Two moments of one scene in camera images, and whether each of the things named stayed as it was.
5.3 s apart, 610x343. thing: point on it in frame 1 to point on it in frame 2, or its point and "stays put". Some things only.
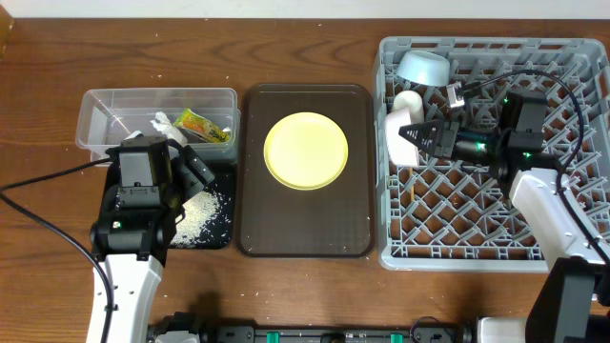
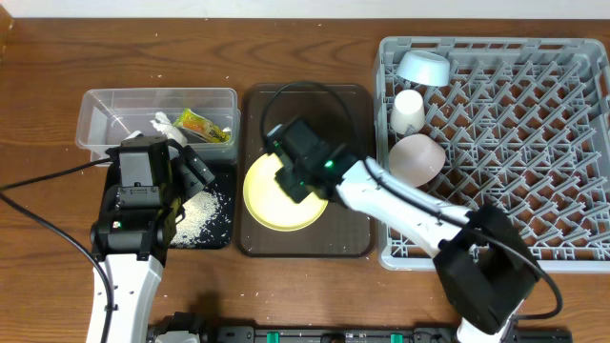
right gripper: (451, 131) to (285, 180)
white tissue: (163, 126) stays put
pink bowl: (402, 152) to (416, 159)
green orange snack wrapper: (194, 124) stays put
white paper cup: (413, 102) stays put
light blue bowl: (425, 67) stays put
